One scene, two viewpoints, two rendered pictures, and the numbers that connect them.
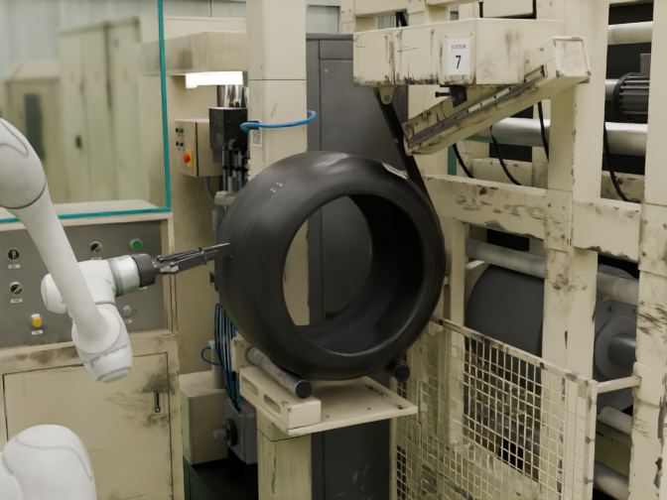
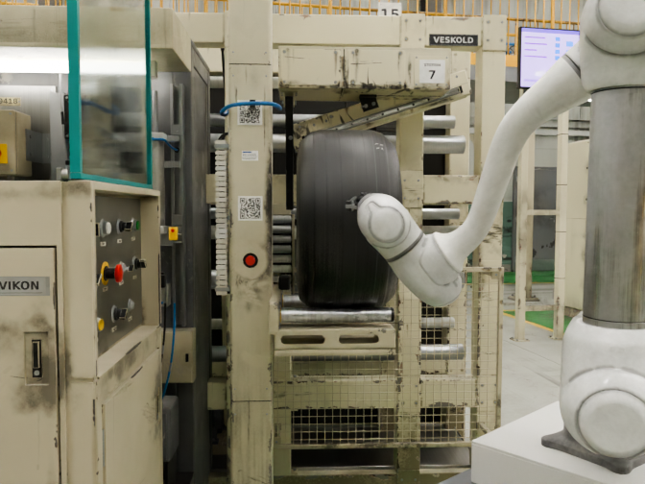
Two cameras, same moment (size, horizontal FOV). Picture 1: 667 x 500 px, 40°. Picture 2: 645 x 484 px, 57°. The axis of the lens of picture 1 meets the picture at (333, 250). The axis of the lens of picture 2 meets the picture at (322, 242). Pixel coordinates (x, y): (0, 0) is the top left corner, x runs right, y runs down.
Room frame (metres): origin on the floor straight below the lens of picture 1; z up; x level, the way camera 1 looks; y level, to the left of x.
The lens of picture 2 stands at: (1.62, 1.82, 1.21)
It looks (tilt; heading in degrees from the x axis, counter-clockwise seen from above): 3 degrees down; 293
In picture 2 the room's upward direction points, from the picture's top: straight up
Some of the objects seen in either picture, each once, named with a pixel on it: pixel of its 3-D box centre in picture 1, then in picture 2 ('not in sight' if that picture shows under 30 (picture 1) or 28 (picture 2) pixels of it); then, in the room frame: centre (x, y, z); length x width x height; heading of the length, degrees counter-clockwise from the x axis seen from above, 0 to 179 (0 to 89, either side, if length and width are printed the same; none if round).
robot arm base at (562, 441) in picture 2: not in sight; (611, 431); (1.55, 0.51, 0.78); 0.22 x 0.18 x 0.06; 55
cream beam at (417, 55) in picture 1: (448, 57); (361, 76); (2.37, -0.30, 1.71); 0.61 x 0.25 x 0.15; 26
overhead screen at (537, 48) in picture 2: not in sight; (548, 59); (1.91, -4.12, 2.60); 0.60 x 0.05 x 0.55; 34
